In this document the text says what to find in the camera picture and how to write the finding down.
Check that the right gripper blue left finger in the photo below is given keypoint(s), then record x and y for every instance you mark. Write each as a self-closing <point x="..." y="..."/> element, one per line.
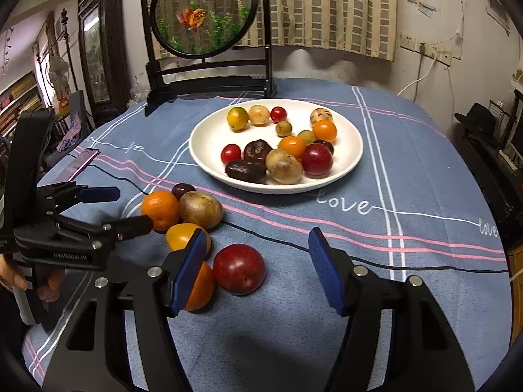
<point x="182" y="268"/>

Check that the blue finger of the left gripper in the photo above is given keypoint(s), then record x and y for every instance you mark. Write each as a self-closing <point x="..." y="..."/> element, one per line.
<point x="124" y="229"/>
<point x="90" y="195"/>

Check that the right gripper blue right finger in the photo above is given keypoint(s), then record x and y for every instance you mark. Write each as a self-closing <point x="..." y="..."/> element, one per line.
<point x="333" y="268"/>

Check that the yellow-orange persimmon-like fruit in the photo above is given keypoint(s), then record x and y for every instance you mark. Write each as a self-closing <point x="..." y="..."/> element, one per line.
<point x="178" y="236"/>

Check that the dark red plum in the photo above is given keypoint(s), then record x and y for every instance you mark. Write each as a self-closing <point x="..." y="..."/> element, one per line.
<point x="239" y="269"/>
<point x="316" y="161"/>

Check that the large orange tangerine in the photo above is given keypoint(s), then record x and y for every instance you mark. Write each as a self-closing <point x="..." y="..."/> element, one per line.
<point x="162" y="207"/>

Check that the large beige pomegranate-like fruit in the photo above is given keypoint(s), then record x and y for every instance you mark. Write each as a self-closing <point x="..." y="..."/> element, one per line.
<point x="201" y="209"/>

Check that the red cherry tomato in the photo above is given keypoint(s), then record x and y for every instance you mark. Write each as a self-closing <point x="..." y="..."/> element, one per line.
<point x="278" y="114"/>
<point x="231" y="153"/>

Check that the small dark plum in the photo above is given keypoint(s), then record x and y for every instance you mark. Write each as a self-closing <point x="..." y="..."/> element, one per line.
<point x="328" y="145"/>

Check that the dark purple mangosteen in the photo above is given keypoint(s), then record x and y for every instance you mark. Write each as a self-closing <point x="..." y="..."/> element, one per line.
<point x="257" y="150"/>

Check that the small orange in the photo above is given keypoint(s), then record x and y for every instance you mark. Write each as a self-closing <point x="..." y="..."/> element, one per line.
<point x="294" y="145"/>
<point x="325" y="130"/>

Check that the green-brown longan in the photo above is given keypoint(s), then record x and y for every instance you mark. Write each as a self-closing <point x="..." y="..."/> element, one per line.
<point x="284" y="128"/>
<point x="307" y="136"/>

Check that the yellow-green tomato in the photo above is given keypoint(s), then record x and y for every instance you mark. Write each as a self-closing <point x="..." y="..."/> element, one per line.
<point x="237" y="119"/>

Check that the small beige fruit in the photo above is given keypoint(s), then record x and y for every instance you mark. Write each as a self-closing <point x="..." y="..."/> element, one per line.
<point x="320" y="114"/>

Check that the pale yellow fruit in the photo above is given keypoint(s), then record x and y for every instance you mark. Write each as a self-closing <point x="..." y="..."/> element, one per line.
<point x="259" y="115"/>

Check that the dark avocado-like fruit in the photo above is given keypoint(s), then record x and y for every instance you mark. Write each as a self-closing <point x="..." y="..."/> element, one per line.
<point x="251" y="170"/>

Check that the person's left hand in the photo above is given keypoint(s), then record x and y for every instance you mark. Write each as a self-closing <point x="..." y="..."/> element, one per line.
<point x="12" y="278"/>

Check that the smartphone on table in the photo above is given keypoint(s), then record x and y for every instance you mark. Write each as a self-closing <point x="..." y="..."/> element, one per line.
<point x="77" y="165"/>

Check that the small dark grape-like fruit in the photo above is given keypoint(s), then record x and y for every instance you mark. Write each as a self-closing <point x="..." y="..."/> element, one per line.
<point x="180" y="189"/>

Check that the white oval plate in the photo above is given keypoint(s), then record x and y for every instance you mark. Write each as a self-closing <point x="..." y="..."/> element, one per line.
<point x="213" y="133"/>

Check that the standing fan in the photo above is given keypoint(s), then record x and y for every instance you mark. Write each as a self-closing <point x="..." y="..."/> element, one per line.
<point x="58" y="76"/>

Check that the dark framed picture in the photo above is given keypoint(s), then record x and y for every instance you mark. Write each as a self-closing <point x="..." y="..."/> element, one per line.
<point x="104" y="61"/>

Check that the dark media desk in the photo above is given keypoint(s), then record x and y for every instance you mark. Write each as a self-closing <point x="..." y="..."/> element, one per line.
<point x="499" y="184"/>

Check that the round goldfish screen ornament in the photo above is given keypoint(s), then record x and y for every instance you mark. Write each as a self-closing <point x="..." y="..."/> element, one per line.
<point x="185" y="38"/>

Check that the black hat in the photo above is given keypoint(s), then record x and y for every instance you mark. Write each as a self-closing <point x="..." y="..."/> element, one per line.
<point x="478" y="120"/>

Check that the checked beige curtain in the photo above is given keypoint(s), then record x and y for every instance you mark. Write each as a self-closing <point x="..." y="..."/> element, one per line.
<point x="364" y="27"/>

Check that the white wall power strip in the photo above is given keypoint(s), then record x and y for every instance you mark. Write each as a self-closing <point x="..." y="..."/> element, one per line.
<point x="411" y="43"/>

